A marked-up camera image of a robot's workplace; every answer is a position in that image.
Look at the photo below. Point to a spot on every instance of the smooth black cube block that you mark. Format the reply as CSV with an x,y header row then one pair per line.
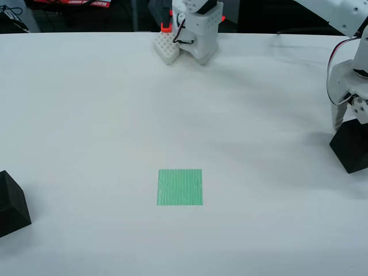
x,y
352,149

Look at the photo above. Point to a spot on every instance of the black cube block with seams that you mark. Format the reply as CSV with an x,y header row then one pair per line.
x,y
11,204

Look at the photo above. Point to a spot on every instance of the green striped square marker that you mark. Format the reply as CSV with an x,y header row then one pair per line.
x,y
180,187

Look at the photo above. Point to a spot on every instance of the white perforated base block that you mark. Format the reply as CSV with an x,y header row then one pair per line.
x,y
166,49

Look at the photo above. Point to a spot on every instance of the red printed sign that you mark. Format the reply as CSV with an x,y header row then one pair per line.
x,y
72,3

